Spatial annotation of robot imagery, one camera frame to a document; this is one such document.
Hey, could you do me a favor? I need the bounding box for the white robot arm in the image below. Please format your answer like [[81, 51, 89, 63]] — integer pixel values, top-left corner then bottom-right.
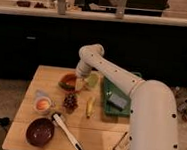
[[75, 44, 179, 150]]

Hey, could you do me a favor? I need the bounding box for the light green bowl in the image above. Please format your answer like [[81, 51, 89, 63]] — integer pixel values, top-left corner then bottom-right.
[[85, 72, 99, 88]]

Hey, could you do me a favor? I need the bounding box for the red bowl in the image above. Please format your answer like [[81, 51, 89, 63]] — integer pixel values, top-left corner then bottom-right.
[[58, 73, 83, 93]]

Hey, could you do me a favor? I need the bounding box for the dark maroon bowl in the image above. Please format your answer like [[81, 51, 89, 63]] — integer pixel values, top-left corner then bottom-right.
[[25, 117, 54, 147]]

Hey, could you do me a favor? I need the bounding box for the green tray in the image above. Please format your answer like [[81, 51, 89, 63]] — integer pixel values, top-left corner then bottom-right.
[[102, 78, 131, 117]]

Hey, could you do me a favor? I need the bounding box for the dark grape bunch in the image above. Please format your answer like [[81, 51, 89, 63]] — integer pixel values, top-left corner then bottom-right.
[[63, 93, 78, 113]]

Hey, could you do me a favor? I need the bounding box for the yellow banana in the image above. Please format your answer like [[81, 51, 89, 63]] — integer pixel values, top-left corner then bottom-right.
[[86, 96, 96, 118]]

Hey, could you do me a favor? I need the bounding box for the grey sponge block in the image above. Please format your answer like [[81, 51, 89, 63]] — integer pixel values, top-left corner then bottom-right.
[[107, 94, 127, 110]]

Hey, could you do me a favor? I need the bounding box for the clear cup with orange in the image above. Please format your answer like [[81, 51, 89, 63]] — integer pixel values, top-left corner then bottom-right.
[[33, 90, 55, 115]]

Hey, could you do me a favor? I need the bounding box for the brown patterned box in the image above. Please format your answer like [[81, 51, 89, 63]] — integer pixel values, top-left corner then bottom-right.
[[112, 132, 130, 150]]

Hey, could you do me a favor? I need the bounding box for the white handled spatula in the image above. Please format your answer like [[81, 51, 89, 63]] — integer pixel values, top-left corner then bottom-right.
[[52, 113, 83, 150]]

